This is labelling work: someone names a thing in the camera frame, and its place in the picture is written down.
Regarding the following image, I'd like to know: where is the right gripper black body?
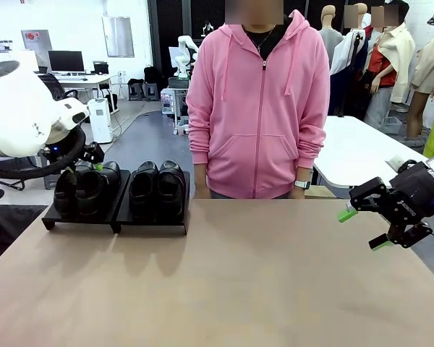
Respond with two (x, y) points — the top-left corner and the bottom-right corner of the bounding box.
(383, 160), (434, 227)

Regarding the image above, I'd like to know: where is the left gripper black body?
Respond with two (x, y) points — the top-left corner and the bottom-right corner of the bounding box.
(39, 142), (73, 164)

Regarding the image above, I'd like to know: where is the black leather shoe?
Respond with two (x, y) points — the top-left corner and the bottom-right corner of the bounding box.
(129, 160), (159, 222)
(157, 160), (187, 222)
(53, 168), (79, 220)
(75, 161), (123, 220)

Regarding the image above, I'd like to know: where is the person's left forearm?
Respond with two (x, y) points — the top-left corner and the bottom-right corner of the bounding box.
(296, 122), (328, 184)

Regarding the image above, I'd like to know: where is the person's right forearm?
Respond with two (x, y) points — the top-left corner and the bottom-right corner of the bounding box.
(187, 119), (213, 171)

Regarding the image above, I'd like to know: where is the person's right hand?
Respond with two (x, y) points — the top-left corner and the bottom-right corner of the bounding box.
(194, 168), (210, 200)

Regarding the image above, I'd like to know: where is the beige box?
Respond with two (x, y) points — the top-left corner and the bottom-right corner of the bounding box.
(305, 184), (339, 200)

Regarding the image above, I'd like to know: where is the white work table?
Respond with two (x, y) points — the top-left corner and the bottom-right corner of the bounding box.
(310, 114), (432, 189)

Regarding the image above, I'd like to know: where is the black mesh office chair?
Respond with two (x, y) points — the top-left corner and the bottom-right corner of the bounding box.
(39, 73), (79, 103)

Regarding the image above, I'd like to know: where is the grey storage crate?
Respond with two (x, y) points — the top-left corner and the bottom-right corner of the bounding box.
(380, 115), (403, 135)

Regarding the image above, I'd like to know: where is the black plastic stool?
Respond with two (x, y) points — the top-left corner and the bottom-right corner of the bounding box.
(144, 82), (161, 101)
(127, 80), (145, 101)

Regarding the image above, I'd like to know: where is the white office desk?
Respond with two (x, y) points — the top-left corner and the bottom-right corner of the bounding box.
(35, 73), (119, 109)

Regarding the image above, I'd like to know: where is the computer case with lights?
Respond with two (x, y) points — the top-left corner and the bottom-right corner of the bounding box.
(160, 89), (187, 116)

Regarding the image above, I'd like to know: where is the black computer monitor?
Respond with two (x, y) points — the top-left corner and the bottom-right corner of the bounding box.
(48, 50), (85, 73)

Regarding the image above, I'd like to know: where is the black backpack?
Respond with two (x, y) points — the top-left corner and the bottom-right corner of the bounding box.
(143, 65), (161, 85)

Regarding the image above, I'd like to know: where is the metal robot cart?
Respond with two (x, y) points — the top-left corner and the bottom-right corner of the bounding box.
(167, 76), (190, 137)

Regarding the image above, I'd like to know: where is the mannequin with bucket hat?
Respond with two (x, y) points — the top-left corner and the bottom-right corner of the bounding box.
(407, 9), (434, 144)

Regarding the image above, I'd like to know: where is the pink zip hoodie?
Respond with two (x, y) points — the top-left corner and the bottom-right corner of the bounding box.
(185, 9), (331, 200)

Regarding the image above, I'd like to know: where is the mannequin in cream jacket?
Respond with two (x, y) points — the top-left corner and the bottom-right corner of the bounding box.
(361, 0), (417, 126)

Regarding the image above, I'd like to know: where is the mannequin in white navy jacket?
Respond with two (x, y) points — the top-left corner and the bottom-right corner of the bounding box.
(328, 2), (372, 117)

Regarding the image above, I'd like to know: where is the mannequin in grey shirt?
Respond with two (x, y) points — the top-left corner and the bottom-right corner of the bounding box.
(318, 4), (345, 90)

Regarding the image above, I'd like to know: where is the black undershirt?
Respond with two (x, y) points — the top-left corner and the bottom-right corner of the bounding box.
(242, 24), (278, 61)

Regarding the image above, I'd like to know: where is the person's head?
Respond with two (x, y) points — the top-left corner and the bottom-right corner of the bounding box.
(226, 0), (285, 26)

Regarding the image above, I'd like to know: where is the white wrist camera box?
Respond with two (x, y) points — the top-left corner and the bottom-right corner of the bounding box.
(388, 154), (408, 170)

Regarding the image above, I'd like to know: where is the metal wall cabinet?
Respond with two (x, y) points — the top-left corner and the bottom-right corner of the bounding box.
(101, 16), (135, 58)

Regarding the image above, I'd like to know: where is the thin silver necklace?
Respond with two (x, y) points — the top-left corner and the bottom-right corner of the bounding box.
(244, 25), (276, 54)

